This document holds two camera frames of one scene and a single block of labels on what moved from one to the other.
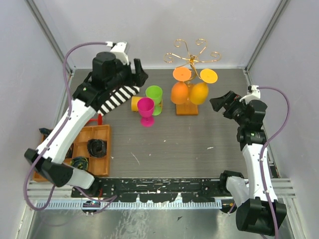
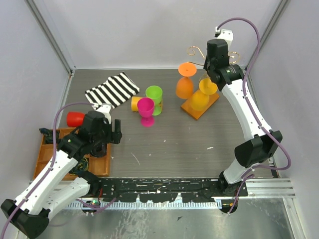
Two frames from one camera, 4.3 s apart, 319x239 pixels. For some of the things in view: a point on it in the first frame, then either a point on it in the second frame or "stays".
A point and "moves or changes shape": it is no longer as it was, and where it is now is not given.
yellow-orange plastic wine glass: (199, 91) moves or changes shape
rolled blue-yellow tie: (80, 162) stays
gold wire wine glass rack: (187, 109) -> (187, 106)
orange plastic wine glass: (179, 93) moves or changes shape
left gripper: (138, 79) -> (113, 137)
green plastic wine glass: (156, 92) stays
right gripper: (233, 100) -> (205, 64)
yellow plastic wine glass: (134, 103) stays
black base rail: (154, 189) stays
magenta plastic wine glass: (145, 106) stays
